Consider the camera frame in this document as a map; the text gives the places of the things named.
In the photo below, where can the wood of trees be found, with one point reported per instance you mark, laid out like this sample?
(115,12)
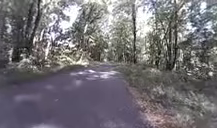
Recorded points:
(96,30)

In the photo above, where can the grey asphalt path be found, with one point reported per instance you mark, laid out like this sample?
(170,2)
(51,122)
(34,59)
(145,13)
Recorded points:
(79,100)

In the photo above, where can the leaf-strewn earth verge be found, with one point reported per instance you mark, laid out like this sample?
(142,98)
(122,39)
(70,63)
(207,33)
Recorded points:
(172,96)

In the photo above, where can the grassy verge with leaves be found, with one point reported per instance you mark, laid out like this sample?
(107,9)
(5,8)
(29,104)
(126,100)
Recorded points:
(26,73)

